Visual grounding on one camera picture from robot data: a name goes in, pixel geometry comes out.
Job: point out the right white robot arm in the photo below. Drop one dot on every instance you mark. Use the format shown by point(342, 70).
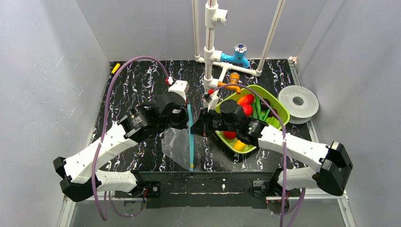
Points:
point(328, 167)

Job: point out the yellow screwdriver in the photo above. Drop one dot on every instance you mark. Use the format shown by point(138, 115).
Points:
point(115, 69)

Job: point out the white filament spool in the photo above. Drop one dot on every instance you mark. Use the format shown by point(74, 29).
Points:
point(300, 102)

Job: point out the red toy strawberry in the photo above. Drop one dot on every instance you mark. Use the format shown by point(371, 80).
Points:
point(248, 110)

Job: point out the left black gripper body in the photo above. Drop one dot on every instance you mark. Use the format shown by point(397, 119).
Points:
point(181, 117)

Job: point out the orange faucet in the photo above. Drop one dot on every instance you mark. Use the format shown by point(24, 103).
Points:
point(233, 80)

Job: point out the dark brown toy fruit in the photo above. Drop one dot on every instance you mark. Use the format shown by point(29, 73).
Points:
point(273, 113)

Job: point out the orange red toy fruit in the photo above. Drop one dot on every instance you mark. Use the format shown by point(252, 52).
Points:
point(246, 100)

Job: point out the clear zip top bag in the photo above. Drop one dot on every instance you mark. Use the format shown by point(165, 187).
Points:
point(179, 144)

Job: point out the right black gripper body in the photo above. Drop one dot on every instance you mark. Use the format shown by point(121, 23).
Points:
point(203, 124)

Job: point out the red toy apple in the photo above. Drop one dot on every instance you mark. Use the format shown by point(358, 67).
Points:
point(229, 135)

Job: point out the blue faucet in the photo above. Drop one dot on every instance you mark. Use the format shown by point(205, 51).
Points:
point(238, 57)

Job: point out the dark purple toy plum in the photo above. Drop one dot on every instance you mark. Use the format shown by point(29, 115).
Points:
point(265, 103)

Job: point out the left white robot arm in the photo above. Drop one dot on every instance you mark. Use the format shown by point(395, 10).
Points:
point(81, 174)

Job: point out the green toy bean pod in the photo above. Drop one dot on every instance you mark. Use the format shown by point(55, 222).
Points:
point(257, 108)

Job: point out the green plastic basket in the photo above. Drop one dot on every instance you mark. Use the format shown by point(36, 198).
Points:
point(274, 103)

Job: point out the yellow orange toy mango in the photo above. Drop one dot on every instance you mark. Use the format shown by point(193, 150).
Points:
point(239, 146)

